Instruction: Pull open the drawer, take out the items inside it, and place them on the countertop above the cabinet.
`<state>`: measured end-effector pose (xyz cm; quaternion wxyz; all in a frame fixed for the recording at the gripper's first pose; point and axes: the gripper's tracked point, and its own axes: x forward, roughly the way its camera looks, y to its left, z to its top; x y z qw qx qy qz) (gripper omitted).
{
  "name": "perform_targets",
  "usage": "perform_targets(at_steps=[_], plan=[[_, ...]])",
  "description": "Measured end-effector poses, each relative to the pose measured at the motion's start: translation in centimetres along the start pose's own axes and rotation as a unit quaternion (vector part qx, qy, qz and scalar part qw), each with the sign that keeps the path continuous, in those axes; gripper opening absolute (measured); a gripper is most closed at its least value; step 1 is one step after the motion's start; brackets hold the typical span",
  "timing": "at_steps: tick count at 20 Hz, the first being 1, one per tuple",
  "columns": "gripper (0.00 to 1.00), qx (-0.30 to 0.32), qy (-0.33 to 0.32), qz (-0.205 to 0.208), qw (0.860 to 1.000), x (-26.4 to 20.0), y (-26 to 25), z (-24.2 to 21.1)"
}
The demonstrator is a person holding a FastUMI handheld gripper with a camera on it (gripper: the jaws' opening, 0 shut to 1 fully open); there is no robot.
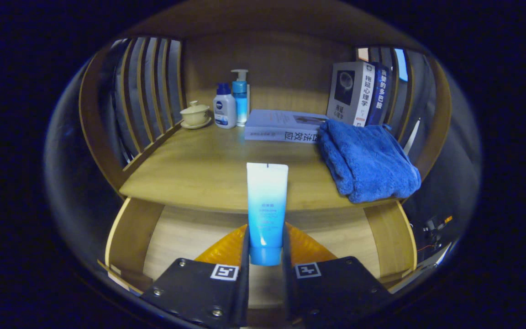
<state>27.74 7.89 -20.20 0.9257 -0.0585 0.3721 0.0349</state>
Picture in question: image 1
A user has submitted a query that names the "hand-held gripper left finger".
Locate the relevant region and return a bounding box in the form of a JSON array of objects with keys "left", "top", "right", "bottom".
[{"left": 141, "top": 224, "right": 251, "bottom": 329}]

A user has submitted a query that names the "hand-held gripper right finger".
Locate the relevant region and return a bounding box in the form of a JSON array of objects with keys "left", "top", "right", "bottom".
[{"left": 281, "top": 223, "right": 394, "bottom": 327}]

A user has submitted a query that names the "wooden drawer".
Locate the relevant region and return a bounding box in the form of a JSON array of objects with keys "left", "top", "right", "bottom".
[{"left": 98, "top": 196, "right": 418, "bottom": 320}]

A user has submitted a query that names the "blue white tube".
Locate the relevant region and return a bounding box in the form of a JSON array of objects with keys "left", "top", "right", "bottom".
[{"left": 246, "top": 162, "right": 289, "bottom": 266}]

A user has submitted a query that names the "wooden countertop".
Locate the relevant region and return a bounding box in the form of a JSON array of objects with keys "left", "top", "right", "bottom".
[{"left": 119, "top": 121, "right": 405, "bottom": 214}]

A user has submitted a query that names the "orange black tool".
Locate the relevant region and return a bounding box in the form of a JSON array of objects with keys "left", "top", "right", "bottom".
[{"left": 423, "top": 216, "right": 453, "bottom": 238}]

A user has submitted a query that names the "blue folded towel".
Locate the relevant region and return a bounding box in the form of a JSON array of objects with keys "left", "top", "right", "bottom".
[{"left": 317, "top": 120, "right": 422, "bottom": 204}]

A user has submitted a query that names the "flat grey book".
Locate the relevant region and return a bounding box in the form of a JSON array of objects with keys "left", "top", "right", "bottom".
[{"left": 244, "top": 109, "right": 330, "bottom": 144}]

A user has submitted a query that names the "cream lidded teacup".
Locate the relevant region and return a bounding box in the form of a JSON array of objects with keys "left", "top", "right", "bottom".
[{"left": 180, "top": 101, "right": 212, "bottom": 130}]

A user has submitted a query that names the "white bottle blue cap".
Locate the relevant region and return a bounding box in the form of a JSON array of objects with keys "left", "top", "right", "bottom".
[{"left": 213, "top": 83, "right": 237, "bottom": 129}]

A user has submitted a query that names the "black backdrop cloth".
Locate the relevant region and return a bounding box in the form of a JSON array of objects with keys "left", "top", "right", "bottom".
[{"left": 44, "top": 39, "right": 480, "bottom": 275}]

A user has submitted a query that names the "blue pump bottle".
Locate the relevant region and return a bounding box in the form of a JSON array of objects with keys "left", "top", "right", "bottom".
[{"left": 231, "top": 69, "right": 250, "bottom": 127}]

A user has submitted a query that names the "upright dark blue book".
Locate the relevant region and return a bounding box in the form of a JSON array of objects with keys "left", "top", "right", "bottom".
[{"left": 366, "top": 63, "right": 390, "bottom": 126}]

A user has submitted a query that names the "upright grey white book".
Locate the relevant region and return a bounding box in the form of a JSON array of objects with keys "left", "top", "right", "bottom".
[{"left": 326, "top": 61, "right": 377, "bottom": 127}]

